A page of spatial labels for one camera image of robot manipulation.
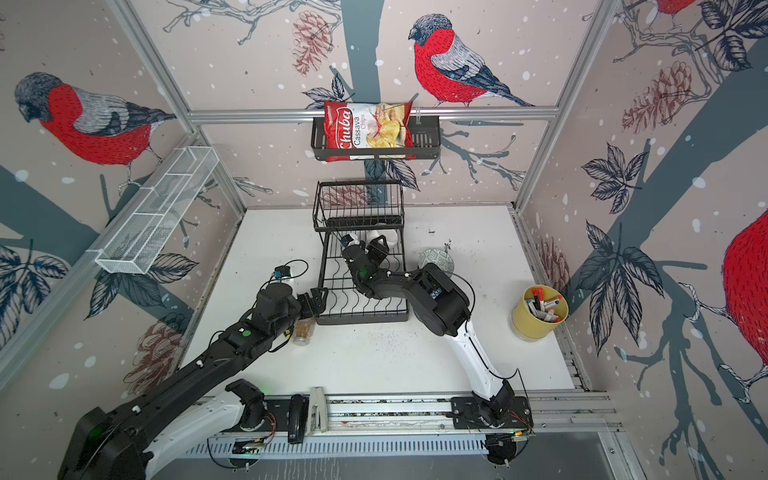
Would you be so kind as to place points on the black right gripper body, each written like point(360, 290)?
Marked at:
point(376, 256)

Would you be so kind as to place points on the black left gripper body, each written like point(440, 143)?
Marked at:
point(306, 308)

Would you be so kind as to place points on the white ceramic bowl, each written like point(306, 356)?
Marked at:
point(391, 236)

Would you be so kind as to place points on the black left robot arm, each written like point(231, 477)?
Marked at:
point(116, 444)

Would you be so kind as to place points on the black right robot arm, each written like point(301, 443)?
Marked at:
point(444, 309)

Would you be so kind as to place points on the black two-tier dish rack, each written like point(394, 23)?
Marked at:
point(361, 226)

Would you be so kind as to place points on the small glass spice jar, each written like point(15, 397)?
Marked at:
point(303, 331)

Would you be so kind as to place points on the grey green patterned bowl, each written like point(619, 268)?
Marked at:
point(439, 257)

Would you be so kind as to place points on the red cassava chips bag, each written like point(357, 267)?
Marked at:
point(355, 126)

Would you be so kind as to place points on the yellow cup with markers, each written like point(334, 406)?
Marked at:
point(539, 311)

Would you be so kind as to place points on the black wall wire basket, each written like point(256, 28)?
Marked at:
point(424, 132)

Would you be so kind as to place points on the white wire wall shelf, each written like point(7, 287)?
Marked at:
point(141, 238)

